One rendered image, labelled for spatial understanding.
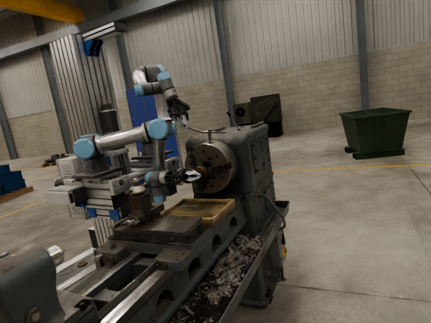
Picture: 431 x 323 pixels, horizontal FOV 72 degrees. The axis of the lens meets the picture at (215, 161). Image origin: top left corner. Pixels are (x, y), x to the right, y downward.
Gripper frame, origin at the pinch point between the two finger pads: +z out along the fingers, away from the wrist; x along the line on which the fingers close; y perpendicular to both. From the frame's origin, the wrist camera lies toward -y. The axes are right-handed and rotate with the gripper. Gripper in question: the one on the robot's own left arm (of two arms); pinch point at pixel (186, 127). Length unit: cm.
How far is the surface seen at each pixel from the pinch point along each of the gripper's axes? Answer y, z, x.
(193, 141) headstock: -17.1, 8.7, -9.8
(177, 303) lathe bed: 70, 70, 7
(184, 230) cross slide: 60, 44, 16
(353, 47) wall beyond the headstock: -1014, -112, 119
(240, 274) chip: 27, 85, 12
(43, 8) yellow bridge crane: -715, -744, -832
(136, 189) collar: 56, 21, -3
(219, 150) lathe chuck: -0.2, 20.1, 14.6
